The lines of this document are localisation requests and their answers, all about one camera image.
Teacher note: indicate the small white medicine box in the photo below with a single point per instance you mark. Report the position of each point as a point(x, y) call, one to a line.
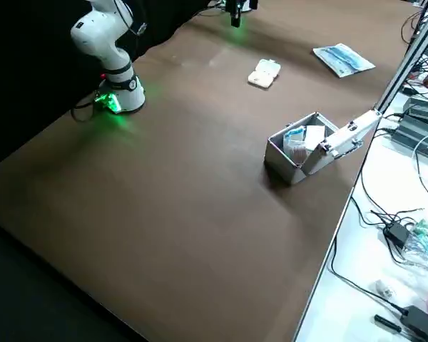
point(262, 76)

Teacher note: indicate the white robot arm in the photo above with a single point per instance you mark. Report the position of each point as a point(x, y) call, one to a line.
point(100, 39)
point(234, 16)

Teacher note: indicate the blue white medicine carton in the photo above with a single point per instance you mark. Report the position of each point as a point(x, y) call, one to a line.
point(294, 135)

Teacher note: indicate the silver aluminium case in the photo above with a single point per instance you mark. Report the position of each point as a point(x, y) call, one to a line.
point(285, 164)

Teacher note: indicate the clear plastic bag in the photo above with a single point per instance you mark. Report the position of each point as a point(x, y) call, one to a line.
point(300, 155)

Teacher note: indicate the blue white mask packet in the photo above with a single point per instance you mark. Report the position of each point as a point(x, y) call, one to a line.
point(333, 53)
point(360, 67)

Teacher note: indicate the black plastic holder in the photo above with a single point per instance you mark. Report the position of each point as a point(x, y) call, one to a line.
point(424, 108)
point(417, 137)

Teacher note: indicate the small white grey plug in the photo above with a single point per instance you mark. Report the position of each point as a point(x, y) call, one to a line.
point(385, 288)

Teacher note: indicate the clear bag with green parts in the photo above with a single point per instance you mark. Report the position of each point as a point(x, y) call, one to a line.
point(422, 246)

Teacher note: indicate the black marker pen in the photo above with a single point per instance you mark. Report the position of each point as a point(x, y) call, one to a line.
point(387, 323)

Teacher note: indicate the large black power adapter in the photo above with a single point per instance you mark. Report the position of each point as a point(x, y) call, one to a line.
point(421, 320)

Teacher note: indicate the aluminium profile post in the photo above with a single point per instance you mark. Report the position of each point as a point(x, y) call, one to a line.
point(403, 67)

